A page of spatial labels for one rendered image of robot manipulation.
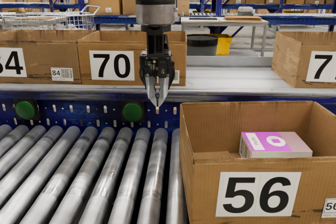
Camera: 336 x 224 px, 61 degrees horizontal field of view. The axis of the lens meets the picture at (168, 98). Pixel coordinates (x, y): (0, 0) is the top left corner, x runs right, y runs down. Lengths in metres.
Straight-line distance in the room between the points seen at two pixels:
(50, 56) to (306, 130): 0.90
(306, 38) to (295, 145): 0.67
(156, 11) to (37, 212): 0.52
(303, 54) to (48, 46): 0.90
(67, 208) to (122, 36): 0.82
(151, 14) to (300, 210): 0.52
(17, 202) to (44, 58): 0.54
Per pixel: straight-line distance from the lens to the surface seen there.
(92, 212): 0.71
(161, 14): 0.64
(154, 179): 0.78
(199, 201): 0.61
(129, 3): 5.36
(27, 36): 1.47
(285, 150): 0.81
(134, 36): 1.31
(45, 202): 0.77
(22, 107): 1.14
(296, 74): 1.11
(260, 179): 0.60
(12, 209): 0.79
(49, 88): 1.09
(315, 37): 1.42
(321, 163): 0.63
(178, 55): 1.01
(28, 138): 1.08
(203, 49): 3.61
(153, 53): 0.65
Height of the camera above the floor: 1.22
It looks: 21 degrees down
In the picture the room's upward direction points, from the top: straight up
